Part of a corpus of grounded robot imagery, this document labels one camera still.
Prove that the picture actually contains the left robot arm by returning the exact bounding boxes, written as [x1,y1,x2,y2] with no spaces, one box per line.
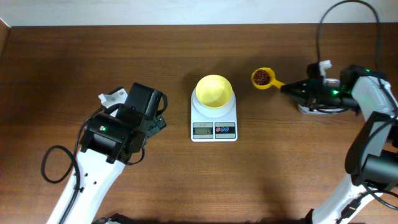
[42,83,168,223]

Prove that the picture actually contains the white digital kitchen scale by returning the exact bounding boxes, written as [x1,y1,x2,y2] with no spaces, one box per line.
[190,89,238,142]

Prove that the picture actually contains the yellow measuring scoop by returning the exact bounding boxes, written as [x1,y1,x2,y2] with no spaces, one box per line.
[251,67,285,90]

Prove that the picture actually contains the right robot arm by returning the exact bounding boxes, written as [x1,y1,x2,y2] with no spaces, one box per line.
[280,65,397,224]

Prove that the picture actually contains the yellow plastic bowl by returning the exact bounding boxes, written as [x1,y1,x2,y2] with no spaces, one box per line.
[195,75,233,108]

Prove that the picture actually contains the clear plastic container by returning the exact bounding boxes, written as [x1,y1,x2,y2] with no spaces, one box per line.
[297,77,351,116]

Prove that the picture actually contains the red beans in scoop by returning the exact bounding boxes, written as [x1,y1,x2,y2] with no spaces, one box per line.
[253,70,271,85]

